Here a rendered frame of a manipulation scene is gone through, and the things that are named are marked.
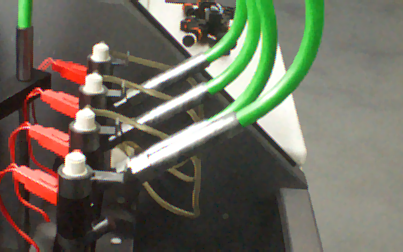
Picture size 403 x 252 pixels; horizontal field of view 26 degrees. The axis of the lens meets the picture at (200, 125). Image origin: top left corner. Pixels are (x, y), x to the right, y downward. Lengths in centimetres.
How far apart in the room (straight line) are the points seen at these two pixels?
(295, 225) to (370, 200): 200
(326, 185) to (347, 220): 22
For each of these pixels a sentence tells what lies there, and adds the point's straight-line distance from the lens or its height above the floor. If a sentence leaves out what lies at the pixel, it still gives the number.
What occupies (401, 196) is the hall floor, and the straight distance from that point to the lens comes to 308.
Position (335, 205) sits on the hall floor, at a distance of 294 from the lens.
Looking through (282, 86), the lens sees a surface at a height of 122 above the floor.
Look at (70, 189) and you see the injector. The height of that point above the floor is 112.
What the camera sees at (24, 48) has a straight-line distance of 93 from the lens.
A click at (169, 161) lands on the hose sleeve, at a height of 115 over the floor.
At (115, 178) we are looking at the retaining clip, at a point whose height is 113.
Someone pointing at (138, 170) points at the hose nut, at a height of 114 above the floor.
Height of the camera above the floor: 149
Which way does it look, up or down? 27 degrees down
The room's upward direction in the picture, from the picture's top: 6 degrees clockwise
